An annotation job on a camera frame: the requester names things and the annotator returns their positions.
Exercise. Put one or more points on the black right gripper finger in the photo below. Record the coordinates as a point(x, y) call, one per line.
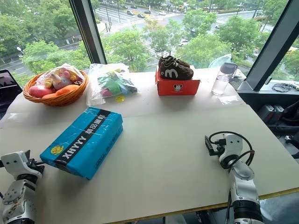
point(208, 144)

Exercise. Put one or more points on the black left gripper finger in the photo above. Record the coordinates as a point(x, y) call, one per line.
point(40, 162)

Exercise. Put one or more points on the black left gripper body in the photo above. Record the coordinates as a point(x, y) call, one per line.
point(35, 168)

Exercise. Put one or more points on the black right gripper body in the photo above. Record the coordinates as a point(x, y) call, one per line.
point(217, 147)

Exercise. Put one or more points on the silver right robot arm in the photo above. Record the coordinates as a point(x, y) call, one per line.
point(243, 186)

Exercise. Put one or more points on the orange shoe box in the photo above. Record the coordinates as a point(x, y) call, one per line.
point(177, 86)

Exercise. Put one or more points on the small clear plastic bag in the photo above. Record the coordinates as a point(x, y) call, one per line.
point(228, 100)

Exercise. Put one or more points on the blue tissue packet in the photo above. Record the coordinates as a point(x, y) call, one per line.
point(86, 140)

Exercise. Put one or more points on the black battery charger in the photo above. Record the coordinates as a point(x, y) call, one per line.
point(271, 114)

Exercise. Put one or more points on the clear water bottle purple lid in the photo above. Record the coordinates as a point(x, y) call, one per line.
point(220, 81)

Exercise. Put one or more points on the orange wicker basket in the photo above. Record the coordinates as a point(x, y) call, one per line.
point(58, 99)

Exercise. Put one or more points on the grey mesh pad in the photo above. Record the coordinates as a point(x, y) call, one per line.
point(237, 82)

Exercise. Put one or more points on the pink egg toy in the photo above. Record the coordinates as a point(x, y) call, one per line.
point(38, 91)

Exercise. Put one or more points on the orange carrot toy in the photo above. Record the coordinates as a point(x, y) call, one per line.
point(65, 89)

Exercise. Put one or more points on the brown shoe with white M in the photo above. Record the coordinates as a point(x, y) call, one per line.
point(175, 72)

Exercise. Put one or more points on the black bag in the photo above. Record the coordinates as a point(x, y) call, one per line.
point(290, 114)

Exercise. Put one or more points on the black laptop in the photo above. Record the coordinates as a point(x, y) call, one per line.
point(8, 88)

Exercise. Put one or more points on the clear bag of colourful toys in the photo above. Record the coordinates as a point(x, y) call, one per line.
point(112, 85)

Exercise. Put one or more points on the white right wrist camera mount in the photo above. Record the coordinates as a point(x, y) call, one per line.
point(233, 144)

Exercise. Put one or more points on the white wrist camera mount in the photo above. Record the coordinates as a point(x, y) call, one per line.
point(16, 163)
point(233, 144)

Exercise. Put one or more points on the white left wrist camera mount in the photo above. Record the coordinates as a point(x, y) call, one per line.
point(16, 163)

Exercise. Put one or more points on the dark window frame post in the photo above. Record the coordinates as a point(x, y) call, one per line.
point(268, 46)
point(90, 30)

